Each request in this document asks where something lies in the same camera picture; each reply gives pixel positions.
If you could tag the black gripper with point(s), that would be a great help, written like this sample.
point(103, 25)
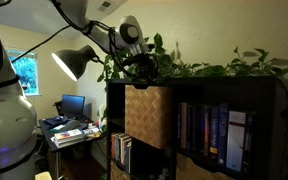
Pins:
point(145, 66)

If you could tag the woven basket drawer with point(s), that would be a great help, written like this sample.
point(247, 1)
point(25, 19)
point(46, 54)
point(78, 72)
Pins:
point(148, 114)

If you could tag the green pothos plant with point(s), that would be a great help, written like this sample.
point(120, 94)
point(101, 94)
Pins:
point(248, 63)

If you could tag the dark wooden bookshelf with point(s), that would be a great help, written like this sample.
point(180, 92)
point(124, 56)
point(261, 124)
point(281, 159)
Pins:
point(257, 94)

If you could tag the grey desk lamp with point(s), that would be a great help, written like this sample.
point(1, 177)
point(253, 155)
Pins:
point(73, 62)

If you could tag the row of books lower left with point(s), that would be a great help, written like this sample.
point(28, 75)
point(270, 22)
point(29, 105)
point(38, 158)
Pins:
point(121, 145)

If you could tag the black laptop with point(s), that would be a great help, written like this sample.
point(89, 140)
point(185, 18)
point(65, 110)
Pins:
point(72, 105)

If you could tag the stack of books on desk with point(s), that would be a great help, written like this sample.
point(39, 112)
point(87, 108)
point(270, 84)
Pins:
point(68, 136)

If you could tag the blue books upper shelf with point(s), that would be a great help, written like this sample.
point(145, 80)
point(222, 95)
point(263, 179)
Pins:
point(216, 135)

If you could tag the dark desk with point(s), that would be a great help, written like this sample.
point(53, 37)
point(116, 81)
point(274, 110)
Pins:
point(49, 136)

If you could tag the window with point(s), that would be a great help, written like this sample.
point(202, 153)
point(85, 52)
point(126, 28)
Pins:
point(27, 70)

